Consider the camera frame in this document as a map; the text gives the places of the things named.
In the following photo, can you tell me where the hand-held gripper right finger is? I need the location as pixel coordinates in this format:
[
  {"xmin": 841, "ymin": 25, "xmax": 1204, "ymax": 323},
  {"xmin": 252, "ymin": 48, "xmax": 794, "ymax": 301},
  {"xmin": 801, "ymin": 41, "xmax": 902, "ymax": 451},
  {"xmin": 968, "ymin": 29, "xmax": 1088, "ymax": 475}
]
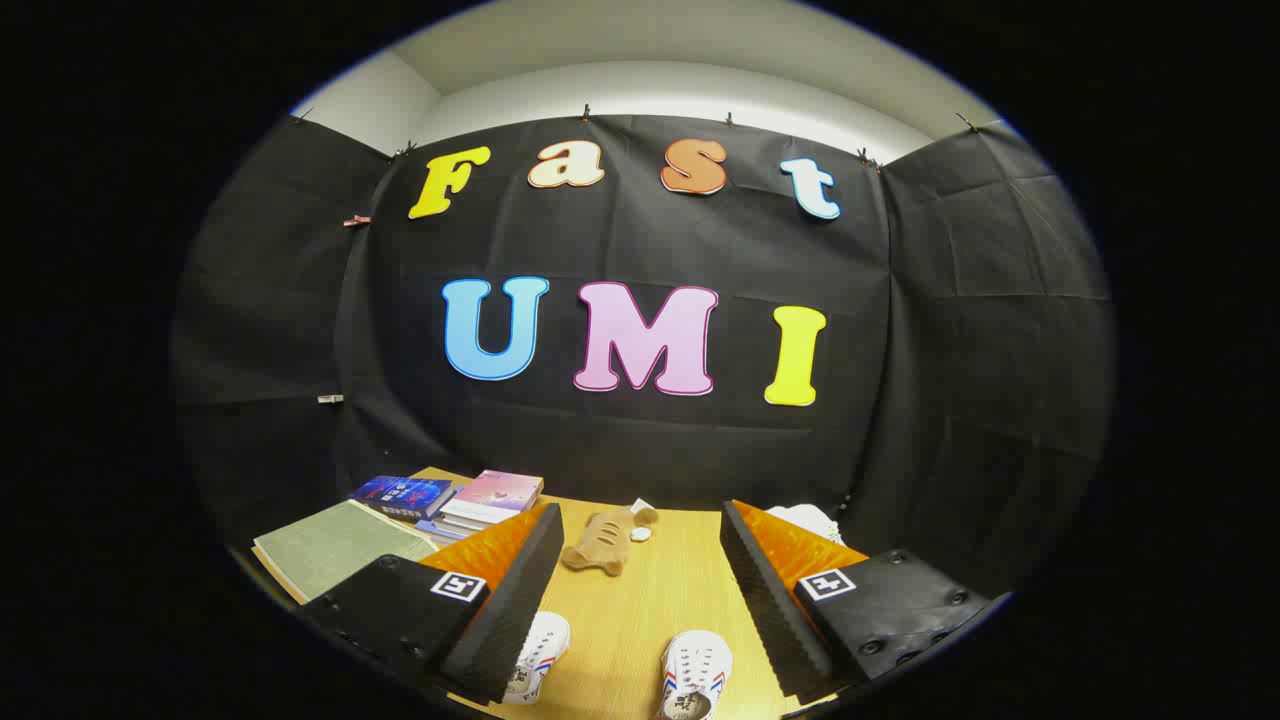
[{"xmin": 720, "ymin": 499, "xmax": 1013, "ymax": 704}]

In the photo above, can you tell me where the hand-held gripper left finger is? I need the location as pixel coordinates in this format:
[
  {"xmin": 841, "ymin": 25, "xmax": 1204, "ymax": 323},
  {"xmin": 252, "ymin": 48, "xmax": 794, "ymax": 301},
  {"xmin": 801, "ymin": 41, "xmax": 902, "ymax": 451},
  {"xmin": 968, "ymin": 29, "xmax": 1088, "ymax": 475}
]
[{"xmin": 300, "ymin": 503, "xmax": 565, "ymax": 704}]

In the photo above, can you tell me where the white striped canvas shoe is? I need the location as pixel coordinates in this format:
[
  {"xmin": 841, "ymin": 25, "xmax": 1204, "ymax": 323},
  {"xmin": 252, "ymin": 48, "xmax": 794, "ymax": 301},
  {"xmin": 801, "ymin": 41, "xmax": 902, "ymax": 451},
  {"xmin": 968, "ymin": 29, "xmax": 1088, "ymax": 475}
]
[
  {"xmin": 657, "ymin": 630, "xmax": 734, "ymax": 720},
  {"xmin": 500, "ymin": 612, "xmax": 572, "ymax": 706}
]

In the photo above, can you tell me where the cream fabric storage box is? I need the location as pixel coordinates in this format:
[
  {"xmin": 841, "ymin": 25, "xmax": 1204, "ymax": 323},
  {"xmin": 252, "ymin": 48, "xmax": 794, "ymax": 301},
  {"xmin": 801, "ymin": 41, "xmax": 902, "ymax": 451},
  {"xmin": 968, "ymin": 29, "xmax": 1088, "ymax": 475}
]
[{"xmin": 252, "ymin": 499, "xmax": 441, "ymax": 606}]

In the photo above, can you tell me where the white plush toy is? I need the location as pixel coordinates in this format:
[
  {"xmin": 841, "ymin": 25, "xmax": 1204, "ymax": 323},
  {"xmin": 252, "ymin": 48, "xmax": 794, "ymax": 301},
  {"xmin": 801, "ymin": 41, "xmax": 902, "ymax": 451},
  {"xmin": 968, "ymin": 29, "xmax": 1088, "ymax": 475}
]
[{"xmin": 765, "ymin": 503, "xmax": 846, "ymax": 548}]

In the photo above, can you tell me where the grey cover book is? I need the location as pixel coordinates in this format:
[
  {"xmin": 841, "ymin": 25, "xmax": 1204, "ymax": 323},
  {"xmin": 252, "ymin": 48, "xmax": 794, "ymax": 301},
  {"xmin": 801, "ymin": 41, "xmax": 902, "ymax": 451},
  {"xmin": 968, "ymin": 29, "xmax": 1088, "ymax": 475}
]
[{"xmin": 432, "ymin": 512, "xmax": 521, "ymax": 538}]

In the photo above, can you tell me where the brown plush toy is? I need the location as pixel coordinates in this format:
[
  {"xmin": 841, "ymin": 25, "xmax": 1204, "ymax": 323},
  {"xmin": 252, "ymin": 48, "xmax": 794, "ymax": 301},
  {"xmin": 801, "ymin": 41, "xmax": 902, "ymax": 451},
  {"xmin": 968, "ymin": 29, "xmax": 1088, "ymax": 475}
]
[{"xmin": 560, "ymin": 505, "xmax": 661, "ymax": 578}]

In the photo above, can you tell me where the pink cover book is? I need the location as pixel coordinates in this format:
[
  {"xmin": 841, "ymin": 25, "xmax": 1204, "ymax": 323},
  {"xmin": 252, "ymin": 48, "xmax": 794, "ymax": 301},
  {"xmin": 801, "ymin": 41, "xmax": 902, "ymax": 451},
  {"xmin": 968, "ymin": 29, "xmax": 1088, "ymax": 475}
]
[{"xmin": 441, "ymin": 470, "xmax": 546, "ymax": 526}]

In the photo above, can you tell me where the dark blue book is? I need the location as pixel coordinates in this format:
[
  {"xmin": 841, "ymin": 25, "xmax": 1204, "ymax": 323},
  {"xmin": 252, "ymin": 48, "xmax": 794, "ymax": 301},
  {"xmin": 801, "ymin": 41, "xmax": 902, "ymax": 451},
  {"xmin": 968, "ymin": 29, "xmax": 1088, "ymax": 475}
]
[{"xmin": 350, "ymin": 475, "xmax": 456, "ymax": 523}]

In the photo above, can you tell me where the black backdrop cloth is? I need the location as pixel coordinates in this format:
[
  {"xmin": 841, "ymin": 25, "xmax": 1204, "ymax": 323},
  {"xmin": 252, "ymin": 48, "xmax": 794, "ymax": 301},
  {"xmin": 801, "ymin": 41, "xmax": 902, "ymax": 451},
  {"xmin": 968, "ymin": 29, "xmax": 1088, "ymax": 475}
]
[{"xmin": 172, "ymin": 110, "xmax": 1116, "ymax": 601}]

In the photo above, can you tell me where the row of dark cloth clips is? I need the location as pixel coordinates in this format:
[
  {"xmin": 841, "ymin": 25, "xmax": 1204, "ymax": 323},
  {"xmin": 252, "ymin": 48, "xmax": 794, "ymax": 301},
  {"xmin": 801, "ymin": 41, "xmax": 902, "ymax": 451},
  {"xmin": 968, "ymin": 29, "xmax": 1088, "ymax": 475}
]
[{"xmin": 293, "ymin": 102, "xmax": 988, "ymax": 169}]

